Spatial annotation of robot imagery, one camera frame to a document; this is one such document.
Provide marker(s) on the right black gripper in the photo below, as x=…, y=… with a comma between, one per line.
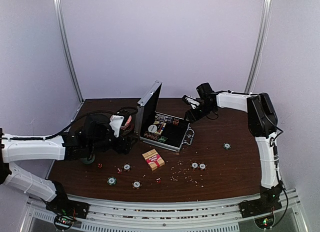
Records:
x=193, y=116

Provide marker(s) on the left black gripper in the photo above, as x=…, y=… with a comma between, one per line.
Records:
x=124, y=146

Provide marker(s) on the aluminium poker case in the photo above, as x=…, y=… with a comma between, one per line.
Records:
x=147, y=114

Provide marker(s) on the red Texas Hold'em card box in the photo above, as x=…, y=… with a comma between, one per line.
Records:
x=153, y=159

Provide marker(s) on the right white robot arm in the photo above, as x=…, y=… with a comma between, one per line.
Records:
x=262, y=124

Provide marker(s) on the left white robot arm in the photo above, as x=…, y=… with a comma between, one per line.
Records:
x=14, y=148

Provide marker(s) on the red patterned bowl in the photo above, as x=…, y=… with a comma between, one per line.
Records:
x=127, y=126

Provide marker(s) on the orange black chip stack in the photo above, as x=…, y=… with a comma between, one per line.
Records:
x=175, y=121

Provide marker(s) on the black poker chip left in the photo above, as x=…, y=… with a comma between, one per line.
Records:
x=127, y=167

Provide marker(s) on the black poker chip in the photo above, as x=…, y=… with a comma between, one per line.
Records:
x=127, y=167
x=136, y=184

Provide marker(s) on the green poker chip front left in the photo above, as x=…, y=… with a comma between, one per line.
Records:
x=112, y=181

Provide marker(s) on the green poker chip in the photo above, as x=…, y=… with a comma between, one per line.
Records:
x=112, y=181
x=226, y=146

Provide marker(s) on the green poker chip right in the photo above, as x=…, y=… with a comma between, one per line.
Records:
x=226, y=146

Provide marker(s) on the white dealer button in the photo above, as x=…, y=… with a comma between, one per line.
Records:
x=152, y=128

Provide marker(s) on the brown chip stack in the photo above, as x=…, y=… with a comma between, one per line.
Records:
x=151, y=136

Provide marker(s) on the black poker chip front centre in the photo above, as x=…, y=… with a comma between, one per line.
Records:
x=136, y=184

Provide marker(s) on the orange poker chip right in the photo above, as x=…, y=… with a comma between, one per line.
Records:
x=202, y=166

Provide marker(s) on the aluminium front rail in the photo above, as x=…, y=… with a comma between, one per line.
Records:
x=211, y=215

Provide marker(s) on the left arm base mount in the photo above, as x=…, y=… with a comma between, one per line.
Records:
x=66, y=214

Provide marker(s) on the right aluminium frame post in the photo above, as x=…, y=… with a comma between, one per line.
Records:
x=261, y=40

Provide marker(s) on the aluminium frame post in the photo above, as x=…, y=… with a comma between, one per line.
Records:
x=261, y=40
x=66, y=49

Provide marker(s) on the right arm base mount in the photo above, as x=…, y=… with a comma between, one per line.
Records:
x=263, y=213

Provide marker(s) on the left aluminium frame post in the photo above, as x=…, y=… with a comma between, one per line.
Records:
x=66, y=49

